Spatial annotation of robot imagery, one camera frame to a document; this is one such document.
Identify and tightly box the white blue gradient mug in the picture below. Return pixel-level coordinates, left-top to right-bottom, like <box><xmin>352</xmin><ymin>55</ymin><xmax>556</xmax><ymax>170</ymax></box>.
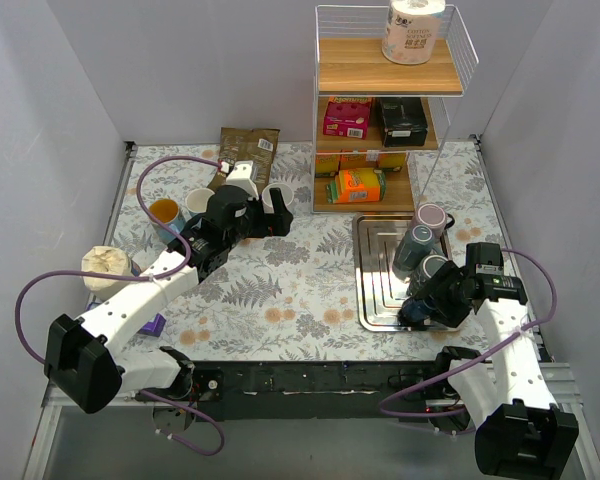
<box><xmin>261</xmin><ymin>182</ymin><xmax>295</xmax><ymax>213</ymax></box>

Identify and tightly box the light blue mug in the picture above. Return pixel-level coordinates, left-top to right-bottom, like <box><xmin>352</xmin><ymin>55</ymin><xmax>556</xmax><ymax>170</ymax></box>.
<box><xmin>185</xmin><ymin>188</ymin><xmax>215</xmax><ymax>218</ymax></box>

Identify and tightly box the navy blue mug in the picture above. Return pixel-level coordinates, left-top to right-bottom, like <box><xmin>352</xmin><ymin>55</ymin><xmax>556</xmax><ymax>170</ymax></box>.
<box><xmin>397</xmin><ymin>298</ymin><xmax>435</xmax><ymax>330</ymax></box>

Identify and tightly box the blue mug yellow inside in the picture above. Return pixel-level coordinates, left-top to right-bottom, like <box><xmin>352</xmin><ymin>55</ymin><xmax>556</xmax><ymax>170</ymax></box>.
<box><xmin>149</xmin><ymin>198</ymin><xmax>186</xmax><ymax>233</ymax></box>

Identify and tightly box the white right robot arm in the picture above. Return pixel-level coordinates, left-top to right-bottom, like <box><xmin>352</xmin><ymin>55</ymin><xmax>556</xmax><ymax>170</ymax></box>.
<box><xmin>418</xmin><ymin>242</ymin><xmax>579</xmax><ymax>479</ymax></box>

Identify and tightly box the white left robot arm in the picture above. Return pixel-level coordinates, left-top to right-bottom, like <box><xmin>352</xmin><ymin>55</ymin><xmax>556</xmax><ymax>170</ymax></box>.
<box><xmin>44</xmin><ymin>185</ymin><xmax>293</xmax><ymax>414</ymax></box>

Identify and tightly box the dark green mug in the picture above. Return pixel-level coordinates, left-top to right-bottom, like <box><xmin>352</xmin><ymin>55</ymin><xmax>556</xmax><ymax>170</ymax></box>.
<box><xmin>407</xmin><ymin>254</ymin><xmax>449</xmax><ymax>297</ymax></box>

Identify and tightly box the teal grey mug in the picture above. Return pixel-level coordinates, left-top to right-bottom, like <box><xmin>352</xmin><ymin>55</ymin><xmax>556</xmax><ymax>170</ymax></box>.
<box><xmin>392</xmin><ymin>225</ymin><xmax>436</xmax><ymax>281</ymax></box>

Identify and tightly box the mauve purple mug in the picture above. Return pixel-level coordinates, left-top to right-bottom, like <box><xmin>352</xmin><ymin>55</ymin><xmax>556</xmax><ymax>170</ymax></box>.
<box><xmin>411</xmin><ymin>203</ymin><xmax>456</xmax><ymax>240</ymax></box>

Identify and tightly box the steel tray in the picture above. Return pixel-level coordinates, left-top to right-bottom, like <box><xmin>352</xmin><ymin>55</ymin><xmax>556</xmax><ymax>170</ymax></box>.
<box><xmin>352</xmin><ymin>212</ymin><xmax>449</xmax><ymax>333</ymax></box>

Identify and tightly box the yellow sponge packs row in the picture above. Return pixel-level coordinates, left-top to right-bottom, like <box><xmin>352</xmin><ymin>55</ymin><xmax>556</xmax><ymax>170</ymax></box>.
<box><xmin>314</xmin><ymin>150</ymin><xmax>408</xmax><ymax>178</ymax></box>

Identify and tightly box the brown snack bag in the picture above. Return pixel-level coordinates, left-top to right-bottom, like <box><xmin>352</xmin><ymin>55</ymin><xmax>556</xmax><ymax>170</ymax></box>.
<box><xmin>218</xmin><ymin>127</ymin><xmax>280</xmax><ymax>194</ymax></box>

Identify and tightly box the orange green sponge pack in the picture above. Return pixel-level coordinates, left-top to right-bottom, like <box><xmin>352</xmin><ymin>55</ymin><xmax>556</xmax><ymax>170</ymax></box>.
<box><xmin>326</xmin><ymin>168</ymin><xmax>387</xmax><ymax>204</ymax></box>

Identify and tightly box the pink Mommy box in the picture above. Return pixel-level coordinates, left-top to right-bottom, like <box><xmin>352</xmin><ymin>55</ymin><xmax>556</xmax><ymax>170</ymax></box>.
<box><xmin>322</xmin><ymin>96</ymin><xmax>373</xmax><ymax>140</ymax></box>

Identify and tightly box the purple small box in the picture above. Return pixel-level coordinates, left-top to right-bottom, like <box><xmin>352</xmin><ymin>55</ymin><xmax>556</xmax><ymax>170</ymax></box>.
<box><xmin>81</xmin><ymin>300</ymin><xmax>166</xmax><ymax>339</ymax></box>

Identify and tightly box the black box on shelf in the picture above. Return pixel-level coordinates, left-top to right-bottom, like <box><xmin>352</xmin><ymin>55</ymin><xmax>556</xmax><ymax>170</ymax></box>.
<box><xmin>377</xmin><ymin>97</ymin><xmax>429</xmax><ymax>148</ymax></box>

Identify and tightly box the toilet paper roll on shelf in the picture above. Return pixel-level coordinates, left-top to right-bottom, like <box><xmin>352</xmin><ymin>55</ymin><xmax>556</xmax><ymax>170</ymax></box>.
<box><xmin>382</xmin><ymin>0</ymin><xmax>446</xmax><ymax>65</ymax></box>

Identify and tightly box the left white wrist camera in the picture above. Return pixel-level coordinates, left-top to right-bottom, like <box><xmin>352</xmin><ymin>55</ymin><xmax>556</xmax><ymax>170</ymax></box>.
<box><xmin>220</xmin><ymin>161</ymin><xmax>259</xmax><ymax>197</ymax></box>

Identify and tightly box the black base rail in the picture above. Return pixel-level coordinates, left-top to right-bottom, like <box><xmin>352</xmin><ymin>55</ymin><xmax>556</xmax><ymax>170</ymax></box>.
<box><xmin>134</xmin><ymin>359</ymin><xmax>476</xmax><ymax>421</ymax></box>

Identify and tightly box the white wire wooden shelf rack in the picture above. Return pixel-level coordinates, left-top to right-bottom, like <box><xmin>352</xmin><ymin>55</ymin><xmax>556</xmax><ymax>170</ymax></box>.
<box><xmin>311</xmin><ymin>4</ymin><xmax>479</xmax><ymax>213</ymax></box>

